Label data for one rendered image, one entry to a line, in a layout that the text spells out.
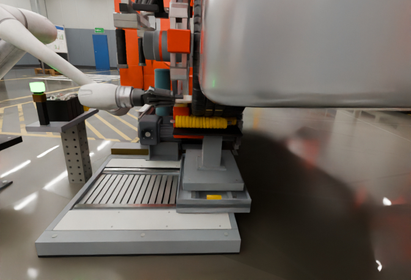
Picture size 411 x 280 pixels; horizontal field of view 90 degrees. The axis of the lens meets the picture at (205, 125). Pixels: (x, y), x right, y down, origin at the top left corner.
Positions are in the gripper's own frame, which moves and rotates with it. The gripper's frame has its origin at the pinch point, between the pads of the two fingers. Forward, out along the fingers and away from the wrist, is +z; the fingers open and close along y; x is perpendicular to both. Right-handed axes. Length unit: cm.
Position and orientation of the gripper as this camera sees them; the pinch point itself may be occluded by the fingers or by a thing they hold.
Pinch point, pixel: (183, 98)
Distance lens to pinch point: 87.4
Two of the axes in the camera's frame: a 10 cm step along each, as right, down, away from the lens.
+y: 0.7, -4.6, -8.8
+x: -0.1, -8.9, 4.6
